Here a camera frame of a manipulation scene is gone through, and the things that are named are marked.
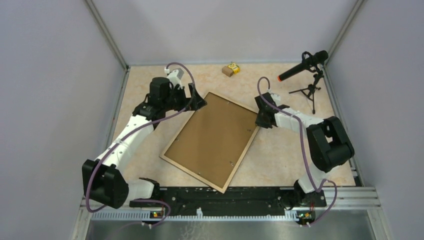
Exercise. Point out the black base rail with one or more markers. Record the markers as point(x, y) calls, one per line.
point(235, 202)

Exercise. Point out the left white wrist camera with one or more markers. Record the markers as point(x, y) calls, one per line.
point(175, 76)

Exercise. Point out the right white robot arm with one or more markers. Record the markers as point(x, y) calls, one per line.
point(324, 143)

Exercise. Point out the black microphone on tripod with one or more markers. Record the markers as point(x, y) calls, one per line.
point(309, 62)

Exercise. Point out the small cardboard yellow box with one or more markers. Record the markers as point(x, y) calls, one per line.
point(231, 69)

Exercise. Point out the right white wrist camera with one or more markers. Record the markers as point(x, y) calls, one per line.
point(275, 97)

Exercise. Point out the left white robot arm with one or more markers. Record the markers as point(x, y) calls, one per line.
point(103, 181)

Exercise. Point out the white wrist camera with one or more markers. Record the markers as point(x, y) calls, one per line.
point(275, 97)
point(175, 76)

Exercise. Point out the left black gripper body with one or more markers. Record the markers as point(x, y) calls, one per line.
point(177, 99)

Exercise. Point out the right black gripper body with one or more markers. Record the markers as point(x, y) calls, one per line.
point(260, 121)

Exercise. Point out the wooden picture frame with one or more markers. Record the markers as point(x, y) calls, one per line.
point(245, 155)

